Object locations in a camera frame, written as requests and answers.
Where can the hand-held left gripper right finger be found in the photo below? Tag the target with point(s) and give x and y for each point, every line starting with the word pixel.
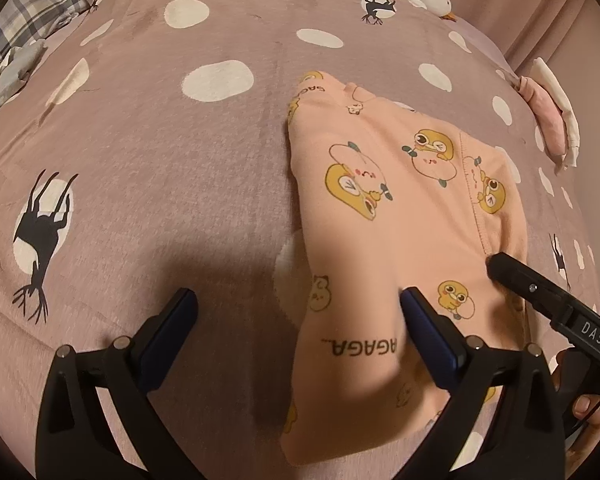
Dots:
pixel 425 330

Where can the polka dot blanket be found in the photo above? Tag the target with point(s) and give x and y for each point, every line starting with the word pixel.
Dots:
pixel 155 160

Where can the plaid cloth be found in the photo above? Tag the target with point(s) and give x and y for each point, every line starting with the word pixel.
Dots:
pixel 25 15

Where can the pink curtain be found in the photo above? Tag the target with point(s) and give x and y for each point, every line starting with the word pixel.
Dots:
pixel 520 5

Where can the white folded cloth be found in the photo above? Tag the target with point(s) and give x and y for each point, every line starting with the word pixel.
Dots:
pixel 562 95

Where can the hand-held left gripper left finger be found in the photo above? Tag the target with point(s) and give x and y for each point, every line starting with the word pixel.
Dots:
pixel 172 320

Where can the person's right hand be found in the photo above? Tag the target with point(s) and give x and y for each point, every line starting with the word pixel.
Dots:
pixel 582 407

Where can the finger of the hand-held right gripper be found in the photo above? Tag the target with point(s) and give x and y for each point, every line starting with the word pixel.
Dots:
pixel 525 282

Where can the pink folded cloth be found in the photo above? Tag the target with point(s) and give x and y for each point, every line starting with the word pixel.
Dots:
pixel 547 115

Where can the pink cartoon print top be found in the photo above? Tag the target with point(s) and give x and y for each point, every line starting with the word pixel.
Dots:
pixel 380 240

